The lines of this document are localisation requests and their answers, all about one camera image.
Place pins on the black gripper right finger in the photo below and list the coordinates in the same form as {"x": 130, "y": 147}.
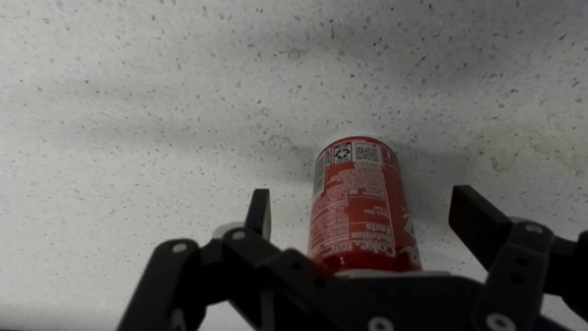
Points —
{"x": 521, "y": 268}

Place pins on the red soda can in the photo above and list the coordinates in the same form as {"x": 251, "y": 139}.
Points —
{"x": 361, "y": 207}

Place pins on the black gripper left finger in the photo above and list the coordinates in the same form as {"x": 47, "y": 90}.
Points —
{"x": 185, "y": 281}

